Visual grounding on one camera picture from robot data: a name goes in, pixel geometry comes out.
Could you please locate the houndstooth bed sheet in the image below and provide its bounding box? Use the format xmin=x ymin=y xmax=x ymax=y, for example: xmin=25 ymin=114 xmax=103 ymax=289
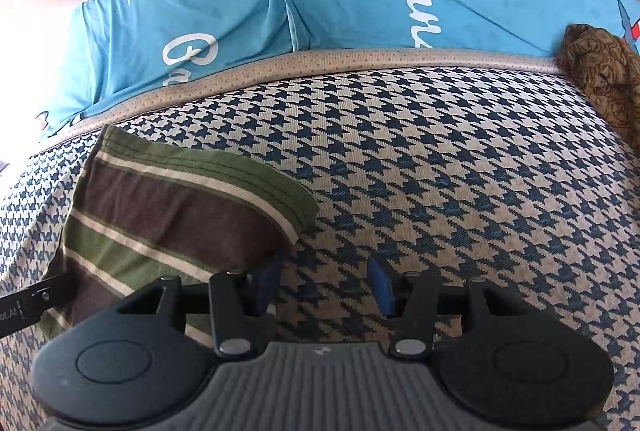
xmin=0 ymin=62 xmax=640 ymax=431

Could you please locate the green brown striped shirt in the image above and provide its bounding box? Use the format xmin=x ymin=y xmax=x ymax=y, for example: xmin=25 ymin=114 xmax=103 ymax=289
xmin=39 ymin=124 xmax=321 ymax=348

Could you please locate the blue pillow with star print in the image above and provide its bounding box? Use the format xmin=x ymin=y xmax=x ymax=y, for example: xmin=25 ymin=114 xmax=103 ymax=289
xmin=36 ymin=0 xmax=302 ymax=139

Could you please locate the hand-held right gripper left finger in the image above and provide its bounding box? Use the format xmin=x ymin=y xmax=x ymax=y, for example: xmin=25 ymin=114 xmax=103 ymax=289
xmin=115 ymin=256 xmax=282 ymax=359

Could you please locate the brown patterned cloth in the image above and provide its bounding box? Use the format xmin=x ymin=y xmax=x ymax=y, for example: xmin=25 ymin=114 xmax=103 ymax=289
xmin=551 ymin=23 xmax=640 ymax=146

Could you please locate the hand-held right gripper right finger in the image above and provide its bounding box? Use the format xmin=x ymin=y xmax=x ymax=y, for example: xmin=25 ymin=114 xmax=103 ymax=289
xmin=367 ymin=256 xmax=528 ymax=359

